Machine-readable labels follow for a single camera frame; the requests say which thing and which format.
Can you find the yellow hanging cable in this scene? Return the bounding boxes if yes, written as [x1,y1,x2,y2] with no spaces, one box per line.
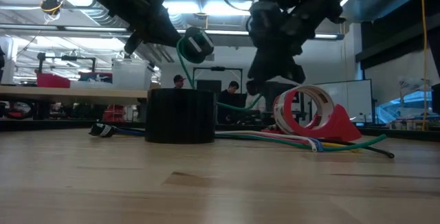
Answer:
[419,0,430,131]

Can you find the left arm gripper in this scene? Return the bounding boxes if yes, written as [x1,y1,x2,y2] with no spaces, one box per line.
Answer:
[124,0,187,55]

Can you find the black gantry frame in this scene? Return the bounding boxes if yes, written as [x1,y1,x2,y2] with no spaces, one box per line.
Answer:
[36,52,98,80]

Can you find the bundle of coloured cables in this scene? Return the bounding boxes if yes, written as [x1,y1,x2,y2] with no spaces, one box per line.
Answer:
[115,126,324,153]

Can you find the red white blue wire bundle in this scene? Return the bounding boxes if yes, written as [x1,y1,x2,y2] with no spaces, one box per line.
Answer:
[214,130,319,153]

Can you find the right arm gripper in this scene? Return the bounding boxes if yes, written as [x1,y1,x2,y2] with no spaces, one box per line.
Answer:
[245,0,310,97]

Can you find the red tape dispenser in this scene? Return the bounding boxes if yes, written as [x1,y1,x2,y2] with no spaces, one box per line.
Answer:
[271,85,363,142]

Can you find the whiteboard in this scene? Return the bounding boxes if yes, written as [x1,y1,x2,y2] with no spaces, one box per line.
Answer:
[310,78,375,124]

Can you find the white translucent storage container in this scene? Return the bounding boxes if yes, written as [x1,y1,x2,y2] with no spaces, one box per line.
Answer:
[111,58,153,91]

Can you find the dark duct tape roll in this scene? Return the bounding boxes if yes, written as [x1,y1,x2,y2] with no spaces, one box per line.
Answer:
[144,88,217,145]

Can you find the black stand frame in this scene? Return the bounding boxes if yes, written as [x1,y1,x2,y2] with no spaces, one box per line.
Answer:
[191,66,244,94]

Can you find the black cable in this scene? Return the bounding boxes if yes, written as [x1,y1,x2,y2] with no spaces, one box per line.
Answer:
[318,137,396,159]

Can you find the black ceiling cord reel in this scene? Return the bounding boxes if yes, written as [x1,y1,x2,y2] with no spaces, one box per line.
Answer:
[39,0,65,16]

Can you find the long tube light fixture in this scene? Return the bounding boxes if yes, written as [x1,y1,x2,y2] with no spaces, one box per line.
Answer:
[0,23,345,42]

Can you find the black cable bundle connector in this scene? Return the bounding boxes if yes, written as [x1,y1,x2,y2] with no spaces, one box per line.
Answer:
[88,122,118,138]

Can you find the person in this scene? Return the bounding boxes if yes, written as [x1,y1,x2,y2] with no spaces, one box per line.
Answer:
[217,80,242,124]
[173,74,187,89]
[245,91,266,113]

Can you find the thin green cord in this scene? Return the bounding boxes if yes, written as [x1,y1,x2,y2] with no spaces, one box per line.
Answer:
[175,36,265,112]

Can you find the red storage bins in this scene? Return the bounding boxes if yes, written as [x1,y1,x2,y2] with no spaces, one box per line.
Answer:
[102,104,127,122]

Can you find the red plastic tote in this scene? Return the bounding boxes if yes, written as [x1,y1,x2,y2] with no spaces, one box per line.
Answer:
[36,72,72,89]

